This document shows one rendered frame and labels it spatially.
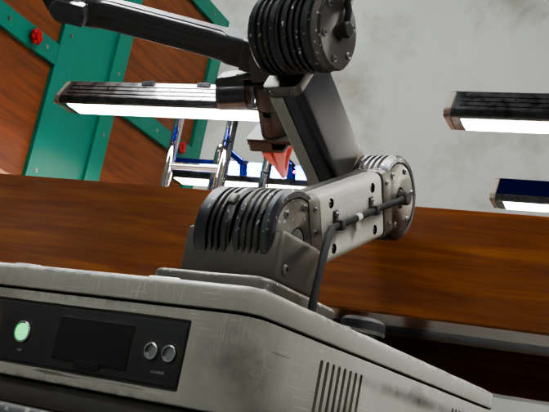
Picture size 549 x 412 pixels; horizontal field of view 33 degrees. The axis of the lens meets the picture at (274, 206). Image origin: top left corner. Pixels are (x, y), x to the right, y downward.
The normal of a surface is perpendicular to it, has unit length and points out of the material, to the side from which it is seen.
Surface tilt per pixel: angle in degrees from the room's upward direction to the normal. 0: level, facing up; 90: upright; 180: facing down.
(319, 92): 90
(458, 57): 90
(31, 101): 90
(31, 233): 90
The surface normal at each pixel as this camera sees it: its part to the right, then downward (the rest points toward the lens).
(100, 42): 0.91, 0.07
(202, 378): -0.49, -0.30
